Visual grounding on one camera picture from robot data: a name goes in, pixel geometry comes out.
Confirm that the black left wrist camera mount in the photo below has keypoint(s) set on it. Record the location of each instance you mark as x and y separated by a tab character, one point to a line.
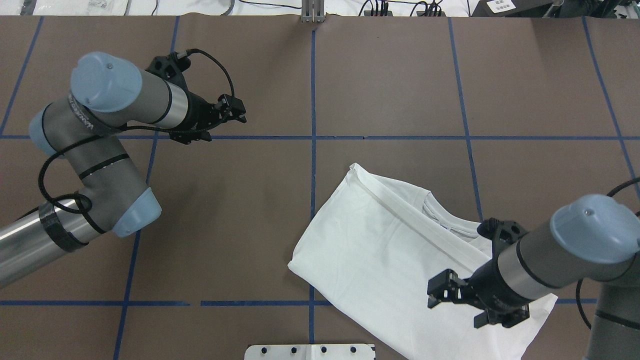
171	68

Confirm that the white long-sleeve printed shirt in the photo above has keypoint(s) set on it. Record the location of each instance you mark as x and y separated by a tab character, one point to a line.
372	248

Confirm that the grey aluminium frame post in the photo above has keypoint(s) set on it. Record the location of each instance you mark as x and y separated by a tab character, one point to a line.
313	11

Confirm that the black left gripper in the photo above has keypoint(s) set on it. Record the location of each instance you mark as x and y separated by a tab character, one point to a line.
198	113

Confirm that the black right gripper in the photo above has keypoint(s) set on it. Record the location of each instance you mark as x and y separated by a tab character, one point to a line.
486	283

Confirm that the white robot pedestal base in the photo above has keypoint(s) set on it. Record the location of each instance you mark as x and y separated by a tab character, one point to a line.
329	351

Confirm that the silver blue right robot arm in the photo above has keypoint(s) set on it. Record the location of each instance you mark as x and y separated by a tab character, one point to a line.
594	237

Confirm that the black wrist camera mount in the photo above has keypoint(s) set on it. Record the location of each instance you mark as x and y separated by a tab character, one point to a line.
501	234
171	68

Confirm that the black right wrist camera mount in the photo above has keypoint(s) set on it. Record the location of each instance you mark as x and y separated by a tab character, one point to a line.
501	234

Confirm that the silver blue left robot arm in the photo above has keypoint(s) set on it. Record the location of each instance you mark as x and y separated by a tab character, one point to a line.
89	183

